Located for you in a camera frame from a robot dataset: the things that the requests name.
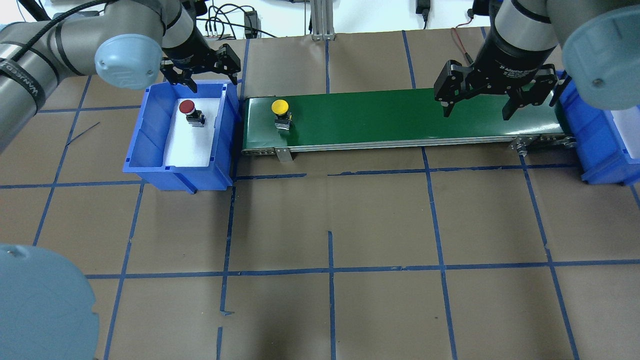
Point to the blue left plastic bin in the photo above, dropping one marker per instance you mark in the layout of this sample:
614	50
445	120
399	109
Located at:
144	156

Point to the green conveyor belt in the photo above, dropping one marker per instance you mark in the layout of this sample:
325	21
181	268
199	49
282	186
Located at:
394	119

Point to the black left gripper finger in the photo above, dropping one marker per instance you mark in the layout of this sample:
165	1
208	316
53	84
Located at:
227	63
168	70

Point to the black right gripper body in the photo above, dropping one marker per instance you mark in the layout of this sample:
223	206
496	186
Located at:
512	61

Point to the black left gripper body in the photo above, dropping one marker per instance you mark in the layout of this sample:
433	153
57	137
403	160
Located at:
187	49

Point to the yellow push button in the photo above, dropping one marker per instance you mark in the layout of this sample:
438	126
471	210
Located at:
283	117

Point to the aluminium profile post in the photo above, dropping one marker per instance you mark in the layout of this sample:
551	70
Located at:
322	20

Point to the blue plastic bin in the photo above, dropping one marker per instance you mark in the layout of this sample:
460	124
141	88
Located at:
144	156
599	147

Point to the black power adapter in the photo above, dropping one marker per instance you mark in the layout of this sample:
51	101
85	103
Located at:
252	24

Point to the white foam pad left bin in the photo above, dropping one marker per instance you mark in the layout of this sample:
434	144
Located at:
188	146

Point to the white foam pad right bin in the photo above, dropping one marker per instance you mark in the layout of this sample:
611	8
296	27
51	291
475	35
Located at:
627	123

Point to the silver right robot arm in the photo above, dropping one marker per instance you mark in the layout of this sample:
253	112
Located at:
599	41

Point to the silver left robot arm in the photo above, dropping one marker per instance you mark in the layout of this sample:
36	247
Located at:
129	46

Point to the red push button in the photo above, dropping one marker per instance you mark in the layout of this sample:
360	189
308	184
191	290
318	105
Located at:
193	116

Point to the white foam pad bin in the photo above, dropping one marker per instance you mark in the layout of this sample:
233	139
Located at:
627	123
188	146

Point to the blue right plastic bin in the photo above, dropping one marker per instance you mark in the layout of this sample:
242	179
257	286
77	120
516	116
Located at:
599	147

